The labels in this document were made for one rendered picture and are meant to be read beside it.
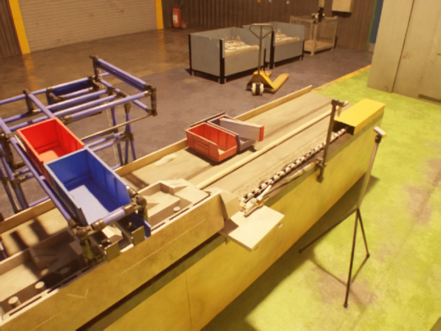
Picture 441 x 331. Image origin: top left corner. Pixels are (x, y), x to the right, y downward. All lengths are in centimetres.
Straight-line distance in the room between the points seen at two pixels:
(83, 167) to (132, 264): 42
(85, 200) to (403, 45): 612
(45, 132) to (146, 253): 68
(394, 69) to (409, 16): 95
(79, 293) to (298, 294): 156
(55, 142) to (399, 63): 609
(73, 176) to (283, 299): 162
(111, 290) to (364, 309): 170
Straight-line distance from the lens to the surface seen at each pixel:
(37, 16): 1157
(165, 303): 159
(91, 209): 115
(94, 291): 127
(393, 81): 670
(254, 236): 155
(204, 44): 637
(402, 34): 655
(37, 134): 149
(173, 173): 208
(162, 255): 137
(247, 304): 227
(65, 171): 124
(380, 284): 261
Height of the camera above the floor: 189
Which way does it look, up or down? 32 degrees down
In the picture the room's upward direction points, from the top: straight up
